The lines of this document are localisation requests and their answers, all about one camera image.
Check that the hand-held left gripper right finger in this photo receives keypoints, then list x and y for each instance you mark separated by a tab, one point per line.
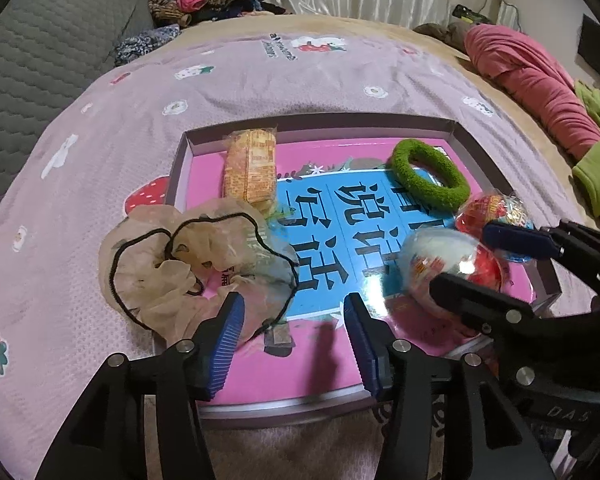
362	340

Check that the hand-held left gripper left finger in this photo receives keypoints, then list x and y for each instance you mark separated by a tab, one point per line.
225	350

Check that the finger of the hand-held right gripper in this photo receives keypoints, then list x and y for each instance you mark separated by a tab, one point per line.
480	297
515	241

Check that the red candy ball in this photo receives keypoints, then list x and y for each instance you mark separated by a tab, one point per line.
495	210

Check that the white red toy egg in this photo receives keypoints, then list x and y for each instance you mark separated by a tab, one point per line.
430	255

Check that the beige scrunchie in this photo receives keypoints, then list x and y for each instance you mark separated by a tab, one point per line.
145	280

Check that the purple cardboard box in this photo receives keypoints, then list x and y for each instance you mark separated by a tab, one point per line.
330	125

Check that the pink book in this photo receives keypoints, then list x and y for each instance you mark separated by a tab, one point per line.
305	375

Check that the green blanket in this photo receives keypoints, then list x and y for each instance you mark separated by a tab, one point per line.
595	180

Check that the pink quilt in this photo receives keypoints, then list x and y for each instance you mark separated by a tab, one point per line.
530	75

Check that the orange snack packet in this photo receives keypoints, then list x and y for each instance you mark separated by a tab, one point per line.
247	170

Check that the black television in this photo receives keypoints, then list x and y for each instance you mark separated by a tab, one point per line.
597	45

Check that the dark brown cloth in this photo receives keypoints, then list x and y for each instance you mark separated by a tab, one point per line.
440	35

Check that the black green bag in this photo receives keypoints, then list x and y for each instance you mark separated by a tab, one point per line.
470	12

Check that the blue patterned cloth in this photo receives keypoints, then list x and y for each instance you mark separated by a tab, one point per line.
145	42

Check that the grey quilted headboard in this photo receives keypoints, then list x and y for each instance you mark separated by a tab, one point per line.
45	50

